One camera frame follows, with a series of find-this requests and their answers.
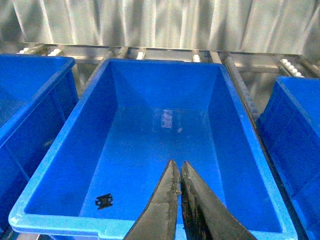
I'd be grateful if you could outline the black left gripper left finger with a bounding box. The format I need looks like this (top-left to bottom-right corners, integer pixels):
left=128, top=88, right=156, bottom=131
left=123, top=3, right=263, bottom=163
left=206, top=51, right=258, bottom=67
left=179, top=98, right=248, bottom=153
left=124, top=159, right=181, bottom=240

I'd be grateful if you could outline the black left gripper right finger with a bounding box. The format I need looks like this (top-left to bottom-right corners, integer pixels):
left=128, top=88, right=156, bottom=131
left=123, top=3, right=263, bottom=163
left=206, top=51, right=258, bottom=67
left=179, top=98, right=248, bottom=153
left=181, top=161, right=255, bottom=240

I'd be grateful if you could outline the blue source bin with buttons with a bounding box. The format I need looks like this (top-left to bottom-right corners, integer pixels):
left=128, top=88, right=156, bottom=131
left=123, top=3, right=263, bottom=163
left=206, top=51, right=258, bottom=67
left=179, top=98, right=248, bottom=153
left=0, top=54, right=79, bottom=232

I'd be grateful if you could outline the small black plastic clip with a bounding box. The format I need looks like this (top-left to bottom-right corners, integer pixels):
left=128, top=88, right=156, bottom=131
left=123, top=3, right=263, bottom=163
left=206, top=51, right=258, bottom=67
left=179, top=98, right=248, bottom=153
left=95, top=193, right=113, bottom=210

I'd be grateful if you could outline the empty middle blue bin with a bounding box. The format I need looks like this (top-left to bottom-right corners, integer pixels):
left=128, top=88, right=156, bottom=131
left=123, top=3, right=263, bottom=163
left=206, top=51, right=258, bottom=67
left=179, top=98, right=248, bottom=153
left=8, top=59, right=298, bottom=240

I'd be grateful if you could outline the blue target bin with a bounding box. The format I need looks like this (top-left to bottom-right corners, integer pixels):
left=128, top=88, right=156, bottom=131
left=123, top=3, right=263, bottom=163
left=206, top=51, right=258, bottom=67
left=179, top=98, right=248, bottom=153
left=256, top=76, right=320, bottom=240

